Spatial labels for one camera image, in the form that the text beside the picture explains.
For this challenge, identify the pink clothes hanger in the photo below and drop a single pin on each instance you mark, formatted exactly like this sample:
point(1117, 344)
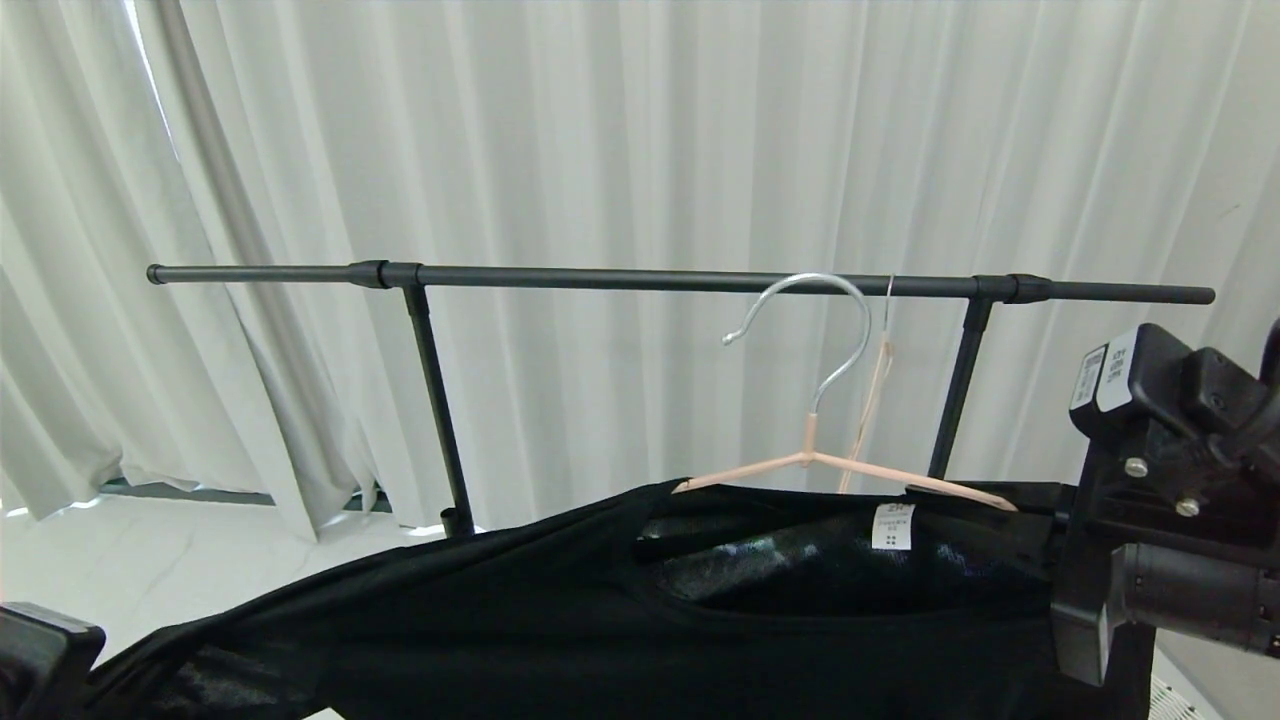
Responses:
point(878, 385)
point(760, 467)

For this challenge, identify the white curtain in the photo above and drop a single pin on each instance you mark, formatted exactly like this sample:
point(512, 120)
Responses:
point(650, 130)

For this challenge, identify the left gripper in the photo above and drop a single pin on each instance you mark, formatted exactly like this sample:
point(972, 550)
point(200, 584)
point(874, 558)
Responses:
point(45, 660)

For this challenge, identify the black garment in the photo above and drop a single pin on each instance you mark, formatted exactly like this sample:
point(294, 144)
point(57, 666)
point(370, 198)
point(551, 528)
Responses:
point(500, 620)

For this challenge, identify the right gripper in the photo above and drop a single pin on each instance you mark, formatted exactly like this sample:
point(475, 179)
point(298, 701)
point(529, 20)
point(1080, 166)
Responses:
point(1200, 600)

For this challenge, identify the black clothes rack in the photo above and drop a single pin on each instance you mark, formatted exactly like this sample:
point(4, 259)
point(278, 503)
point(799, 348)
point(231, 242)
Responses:
point(600, 279)

